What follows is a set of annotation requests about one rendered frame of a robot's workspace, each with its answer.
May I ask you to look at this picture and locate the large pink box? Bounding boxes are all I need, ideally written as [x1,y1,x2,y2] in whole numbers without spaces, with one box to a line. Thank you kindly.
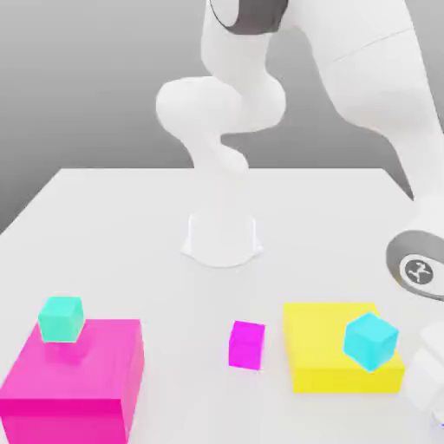
[0,318,146,444]

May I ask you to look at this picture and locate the small magenta cube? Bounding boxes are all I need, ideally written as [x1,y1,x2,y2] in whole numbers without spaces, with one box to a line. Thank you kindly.
[228,320,267,372]

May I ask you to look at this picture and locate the small teal cube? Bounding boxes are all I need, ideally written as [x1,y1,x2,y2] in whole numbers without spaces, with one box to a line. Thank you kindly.
[37,296,85,345]

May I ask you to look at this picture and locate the small cyan cube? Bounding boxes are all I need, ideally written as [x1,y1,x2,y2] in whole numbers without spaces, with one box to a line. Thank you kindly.
[342,311,401,373]

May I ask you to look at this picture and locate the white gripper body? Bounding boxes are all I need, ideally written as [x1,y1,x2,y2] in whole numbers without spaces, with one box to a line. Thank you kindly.
[404,348,444,413]

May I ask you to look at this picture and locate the large yellow box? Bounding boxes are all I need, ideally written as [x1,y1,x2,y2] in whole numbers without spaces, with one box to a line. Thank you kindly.
[283,302,406,395]

